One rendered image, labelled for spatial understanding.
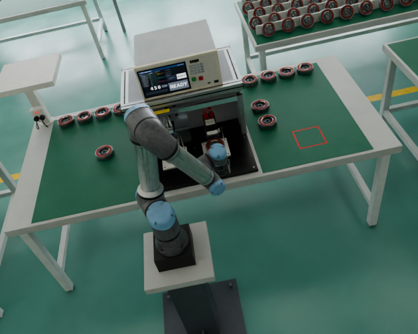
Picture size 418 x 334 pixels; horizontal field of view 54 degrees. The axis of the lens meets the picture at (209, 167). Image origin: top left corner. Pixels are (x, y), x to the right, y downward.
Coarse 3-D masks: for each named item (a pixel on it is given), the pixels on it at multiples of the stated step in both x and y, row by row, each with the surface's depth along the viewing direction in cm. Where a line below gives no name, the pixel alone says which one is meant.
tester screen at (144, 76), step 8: (176, 64) 210; (144, 72) 210; (152, 72) 211; (160, 72) 212; (168, 72) 212; (176, 72) 213; (144, 80) 213; (152, 80) 214; (160, 80) 215; (176, 80) 216; (144, 88) 217; (168, 88) 219; (184, 88) 220
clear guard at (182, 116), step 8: (176, 104) 224; (184, 104) 223; (168, 112) 220; (176, 112) 219; (184, 112) 217; (168, 120) 215; (176, 120) 214; (184, 120) 213; (168, 128) 210; (176, 128) 209; (184, 128) 209; (184, 136) 209
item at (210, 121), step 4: (208, 116) 239; (204, 120) 233; (208, 120) 233; (212, 120) 232; (204, 124) 235; (208, 124) 230; (212, 124) 230; (216, 124) 233; (208, 128) 230; (212, 128) 231; (216, 128) 231; (208, 132) 232; (212, 132) 231; (216, 132) 230
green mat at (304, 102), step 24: (312, 72) 279; (264, 96) 269; (288, 96) 265; (312, 96) 261; (336, 96) 256; (288, 120) 248; (312, 120) 244; (336, 120) 241; (264, 144) 236; (288, 144) 233; (312, 144) 229; (336, 144) 226; (360, 144) 223; (264, 168) 222
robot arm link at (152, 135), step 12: (156, 120) 149; (144, 132) 146; (156, 132) 146; (168, 132) 150; (144, 144) 148; (156, 144) 146; (168, 144) 148; (168, 156) 150; (180, 156) 154; (192, 156) 161; (180, 168) 159; (192, 168) 161; (204, 168) 166; (204, 180) 168; (216, 180) 172; (216, 192) 173
